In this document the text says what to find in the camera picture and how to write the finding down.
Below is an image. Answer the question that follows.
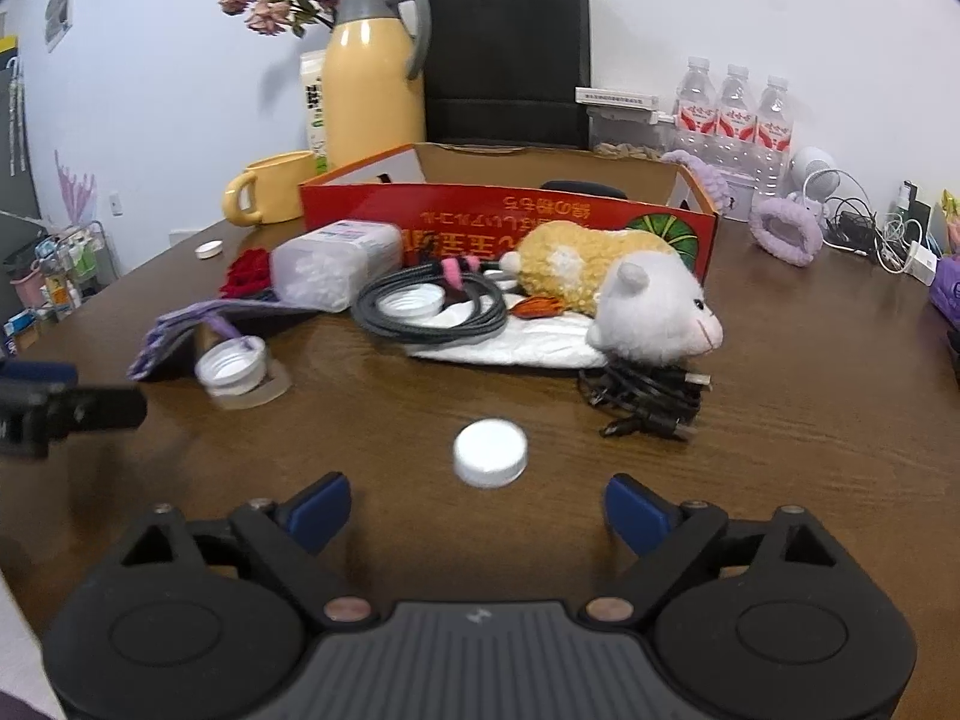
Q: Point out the red cardboard box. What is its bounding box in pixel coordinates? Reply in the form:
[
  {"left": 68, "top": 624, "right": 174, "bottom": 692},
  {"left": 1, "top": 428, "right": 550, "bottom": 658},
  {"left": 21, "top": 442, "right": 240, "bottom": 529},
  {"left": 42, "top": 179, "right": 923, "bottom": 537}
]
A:
[{"left": 299, "top": 142, "right": 720, "bottom": 287}]

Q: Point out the black cable bundle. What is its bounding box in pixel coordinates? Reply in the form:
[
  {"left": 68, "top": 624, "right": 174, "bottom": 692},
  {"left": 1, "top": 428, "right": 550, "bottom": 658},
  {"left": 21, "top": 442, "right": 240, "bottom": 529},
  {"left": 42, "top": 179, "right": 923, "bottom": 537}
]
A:
[{"left": 577, "top": 358, "right": 713, "bottom": 443}]

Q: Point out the yellow white plush hamster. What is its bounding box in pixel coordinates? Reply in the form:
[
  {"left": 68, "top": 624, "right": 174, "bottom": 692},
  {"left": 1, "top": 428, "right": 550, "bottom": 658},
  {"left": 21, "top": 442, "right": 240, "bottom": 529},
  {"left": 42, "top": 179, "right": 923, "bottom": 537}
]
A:
[{"left": 498, "top": 220, "right": 725, "bottom": 363}]

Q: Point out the yellow thermos jug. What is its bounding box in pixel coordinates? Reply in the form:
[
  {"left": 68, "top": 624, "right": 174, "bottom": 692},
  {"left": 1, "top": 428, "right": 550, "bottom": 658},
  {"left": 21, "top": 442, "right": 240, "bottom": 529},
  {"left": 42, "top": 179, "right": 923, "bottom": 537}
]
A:
[{"left": 321, "top": 0, "right": 434, "bottom": 174}]

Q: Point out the purple package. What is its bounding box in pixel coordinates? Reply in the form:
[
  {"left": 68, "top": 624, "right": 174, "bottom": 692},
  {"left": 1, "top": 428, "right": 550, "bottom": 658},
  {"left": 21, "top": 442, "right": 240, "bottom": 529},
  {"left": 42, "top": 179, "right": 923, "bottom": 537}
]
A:
[{"left": 928, "top": 250, "right": 960, "bottom": 325}]

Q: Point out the purple fluffy headband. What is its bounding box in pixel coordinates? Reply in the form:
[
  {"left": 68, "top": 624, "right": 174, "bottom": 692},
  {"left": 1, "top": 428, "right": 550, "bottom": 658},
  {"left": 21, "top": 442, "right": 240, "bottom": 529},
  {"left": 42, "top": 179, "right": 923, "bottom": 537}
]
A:
[
  {"left": 749, "top": 193, "right": 824, "bottom": 268},
  {"left": 659, "top": 149, "right": 725, "bottom": 212}
]

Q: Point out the white robot-shaped gadget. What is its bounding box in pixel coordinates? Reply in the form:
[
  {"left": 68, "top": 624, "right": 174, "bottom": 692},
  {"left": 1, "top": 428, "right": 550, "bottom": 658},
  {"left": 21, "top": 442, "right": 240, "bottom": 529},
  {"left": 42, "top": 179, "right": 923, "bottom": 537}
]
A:
[{"left": 787, "top": 145, "right": 842, "bottom": 205}]

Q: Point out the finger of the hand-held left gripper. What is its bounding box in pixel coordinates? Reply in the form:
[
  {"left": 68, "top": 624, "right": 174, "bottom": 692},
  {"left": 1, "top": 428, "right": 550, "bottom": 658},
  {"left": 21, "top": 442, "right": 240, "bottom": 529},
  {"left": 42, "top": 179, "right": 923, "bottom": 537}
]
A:
[
  {"left": 0, "top": 360, "right": 80, "bottom": 389},
  {"left": 0, "top": 385, "right": 149, "bottom": 460}
]

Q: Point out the clear sunflower seed container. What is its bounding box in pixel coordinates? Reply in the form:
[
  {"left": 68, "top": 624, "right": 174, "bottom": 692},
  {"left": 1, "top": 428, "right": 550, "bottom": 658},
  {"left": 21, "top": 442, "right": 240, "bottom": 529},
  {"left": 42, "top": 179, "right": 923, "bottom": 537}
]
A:
[{"left": 587, "top": 105, "right": 678, "bottom": 163}]

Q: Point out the wire rack of toiletries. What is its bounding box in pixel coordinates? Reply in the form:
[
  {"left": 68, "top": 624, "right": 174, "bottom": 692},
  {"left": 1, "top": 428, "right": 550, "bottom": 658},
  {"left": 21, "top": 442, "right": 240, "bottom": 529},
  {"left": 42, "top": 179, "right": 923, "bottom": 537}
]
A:
[{"left": 0, "top": 220, "right": 115, "bottom": 355}]

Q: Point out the white open bottle cap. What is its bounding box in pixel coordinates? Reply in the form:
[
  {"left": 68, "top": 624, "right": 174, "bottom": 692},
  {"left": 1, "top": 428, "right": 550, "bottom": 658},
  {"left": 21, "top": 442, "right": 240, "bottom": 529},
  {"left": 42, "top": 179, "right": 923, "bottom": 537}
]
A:
[{"left": 194, "top": 335, "right": 268, "bottom": 395}]

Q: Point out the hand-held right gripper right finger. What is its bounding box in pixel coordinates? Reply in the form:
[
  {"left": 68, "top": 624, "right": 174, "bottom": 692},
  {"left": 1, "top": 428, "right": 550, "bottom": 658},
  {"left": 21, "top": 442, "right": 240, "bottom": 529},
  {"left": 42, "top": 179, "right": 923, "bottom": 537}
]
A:
[{"left": 583, "top": 472, "right": 839, "bottom": 629}]

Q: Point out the grey braided cable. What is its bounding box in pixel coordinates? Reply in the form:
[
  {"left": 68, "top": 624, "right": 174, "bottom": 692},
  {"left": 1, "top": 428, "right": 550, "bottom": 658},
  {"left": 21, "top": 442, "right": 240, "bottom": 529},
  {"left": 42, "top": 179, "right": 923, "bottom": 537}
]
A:
[{"left": 351, "top": 265, "right": 510, "bottom": 339}]

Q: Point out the small tin box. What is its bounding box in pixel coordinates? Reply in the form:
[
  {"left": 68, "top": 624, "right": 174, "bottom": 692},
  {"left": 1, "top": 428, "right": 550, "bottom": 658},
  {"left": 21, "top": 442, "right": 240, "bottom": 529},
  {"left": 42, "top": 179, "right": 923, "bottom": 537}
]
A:
[{"left": 715, "top": 171, "right": 760, "bottom": 224}]

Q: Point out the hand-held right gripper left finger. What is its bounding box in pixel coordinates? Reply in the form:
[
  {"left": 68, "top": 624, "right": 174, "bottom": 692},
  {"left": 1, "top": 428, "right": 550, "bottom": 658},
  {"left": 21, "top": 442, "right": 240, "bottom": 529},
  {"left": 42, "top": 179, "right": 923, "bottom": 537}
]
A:
[{"left": 120, "top": 471, "right": 376, "bottom": 629}]

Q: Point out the yellow mug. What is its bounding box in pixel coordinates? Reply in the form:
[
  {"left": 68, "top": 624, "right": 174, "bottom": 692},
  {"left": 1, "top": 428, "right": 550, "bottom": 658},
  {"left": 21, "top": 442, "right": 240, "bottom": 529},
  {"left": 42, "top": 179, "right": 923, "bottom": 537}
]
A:
[{"left": 222, "top": 151, "right": 317, "bottom": 228}]

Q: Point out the purple knitted cloth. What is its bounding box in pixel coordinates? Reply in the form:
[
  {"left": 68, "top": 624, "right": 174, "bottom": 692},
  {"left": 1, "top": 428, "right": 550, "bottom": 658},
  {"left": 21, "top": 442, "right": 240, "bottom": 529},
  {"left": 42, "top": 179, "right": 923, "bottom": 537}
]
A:
[{"left": 127, "top": 298, "right": 317, "bottom": 383}]

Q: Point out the clear cotton swab box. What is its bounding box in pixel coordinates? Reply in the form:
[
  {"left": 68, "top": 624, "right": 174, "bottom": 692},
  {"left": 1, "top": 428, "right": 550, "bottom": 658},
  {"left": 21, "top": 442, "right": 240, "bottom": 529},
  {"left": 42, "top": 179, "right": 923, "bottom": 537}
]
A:
[{"left": 268, "top": 219, "right": 407, "bottom": 314}]

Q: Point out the black paper bag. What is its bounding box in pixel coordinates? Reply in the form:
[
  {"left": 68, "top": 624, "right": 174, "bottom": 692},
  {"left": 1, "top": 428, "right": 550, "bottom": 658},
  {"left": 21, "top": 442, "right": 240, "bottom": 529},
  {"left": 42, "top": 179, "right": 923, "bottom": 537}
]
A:
[{"left": 417, "top": 0, "right": 593, "bottom": 150}]

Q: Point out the white milk carton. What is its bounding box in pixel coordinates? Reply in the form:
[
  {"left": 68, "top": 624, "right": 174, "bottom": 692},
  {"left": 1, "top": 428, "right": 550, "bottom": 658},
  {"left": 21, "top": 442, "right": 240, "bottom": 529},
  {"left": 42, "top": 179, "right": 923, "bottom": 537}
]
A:
[{"left": 299, "top": 50, "right": 332, "bottom": 174}]

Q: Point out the white charger plug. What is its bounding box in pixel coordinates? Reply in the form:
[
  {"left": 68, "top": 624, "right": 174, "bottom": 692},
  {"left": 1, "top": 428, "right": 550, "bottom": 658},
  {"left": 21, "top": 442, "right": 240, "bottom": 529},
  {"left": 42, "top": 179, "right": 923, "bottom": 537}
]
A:
[{"left": 902, "top": 250, "right": 940, "bottom": 287}]

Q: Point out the flat white box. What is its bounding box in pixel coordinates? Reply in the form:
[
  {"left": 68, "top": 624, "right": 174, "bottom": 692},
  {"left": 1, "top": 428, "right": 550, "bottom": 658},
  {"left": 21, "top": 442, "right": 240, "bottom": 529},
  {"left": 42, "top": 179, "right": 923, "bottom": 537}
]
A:
[{"left": 574, "top": 85, "right": 662, "bottom": 111}]

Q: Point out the red artificial rose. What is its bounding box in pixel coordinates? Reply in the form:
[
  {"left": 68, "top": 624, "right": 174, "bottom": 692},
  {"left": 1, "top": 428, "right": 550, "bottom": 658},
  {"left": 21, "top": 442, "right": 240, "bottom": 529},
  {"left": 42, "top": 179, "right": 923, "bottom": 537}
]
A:
[{"left": 219, "top": 247, "right": 275, "bottom": 300}]

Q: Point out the wall picture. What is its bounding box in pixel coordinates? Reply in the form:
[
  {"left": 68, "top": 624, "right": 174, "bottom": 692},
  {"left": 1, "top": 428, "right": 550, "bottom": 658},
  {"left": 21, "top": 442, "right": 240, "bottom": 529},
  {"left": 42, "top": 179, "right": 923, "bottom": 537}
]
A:
[{"left": 43, "top": 0, "right": 78, "bottom": 54}]

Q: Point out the purple wall sticker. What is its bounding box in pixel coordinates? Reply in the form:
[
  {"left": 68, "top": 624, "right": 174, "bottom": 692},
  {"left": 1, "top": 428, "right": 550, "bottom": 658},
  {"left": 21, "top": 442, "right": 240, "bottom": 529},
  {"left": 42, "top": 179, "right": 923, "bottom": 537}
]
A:
[{"left": 53, "top": 149, "right": 99, "bottom": 227}]

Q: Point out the white tissue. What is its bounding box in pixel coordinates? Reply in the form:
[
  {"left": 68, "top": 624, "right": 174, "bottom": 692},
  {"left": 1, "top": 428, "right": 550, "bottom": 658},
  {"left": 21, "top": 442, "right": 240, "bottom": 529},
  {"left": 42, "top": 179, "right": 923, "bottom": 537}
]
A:
[{"left": 405, "top": 292, "right": 605, "bottom": 371}]

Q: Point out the white wide bottle cap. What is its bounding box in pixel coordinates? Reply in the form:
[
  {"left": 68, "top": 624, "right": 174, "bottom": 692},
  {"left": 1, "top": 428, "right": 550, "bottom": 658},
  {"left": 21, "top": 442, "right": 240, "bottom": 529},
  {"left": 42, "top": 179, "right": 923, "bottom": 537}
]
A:
[{"left": 375, "top": 290, "right": 448, "bottom": 320}]

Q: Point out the tangle of charger cables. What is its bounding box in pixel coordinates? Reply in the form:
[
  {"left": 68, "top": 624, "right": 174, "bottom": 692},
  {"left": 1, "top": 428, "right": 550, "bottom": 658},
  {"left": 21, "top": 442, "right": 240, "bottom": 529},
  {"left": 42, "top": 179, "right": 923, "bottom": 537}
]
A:
[{"left": 820, "top": 169, "right": 940, "bottom": 275}]

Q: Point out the dark blue pouch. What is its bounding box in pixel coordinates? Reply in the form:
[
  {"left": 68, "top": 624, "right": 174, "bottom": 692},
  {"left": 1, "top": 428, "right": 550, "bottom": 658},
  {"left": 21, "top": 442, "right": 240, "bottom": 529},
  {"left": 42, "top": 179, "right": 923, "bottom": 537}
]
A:
[{"left": 539, "top": 179, "right": 629, "bottom": 201}]

